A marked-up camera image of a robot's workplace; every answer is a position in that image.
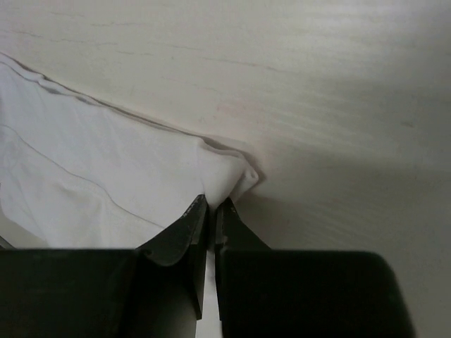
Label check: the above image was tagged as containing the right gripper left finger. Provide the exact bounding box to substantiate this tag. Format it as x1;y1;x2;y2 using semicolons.
138;194;209;320

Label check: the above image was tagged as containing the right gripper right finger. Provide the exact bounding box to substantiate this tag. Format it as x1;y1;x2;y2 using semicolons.
214;197;271;320

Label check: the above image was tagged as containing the white skirt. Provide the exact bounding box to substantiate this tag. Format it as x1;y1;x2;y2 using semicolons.
1;56;259;248

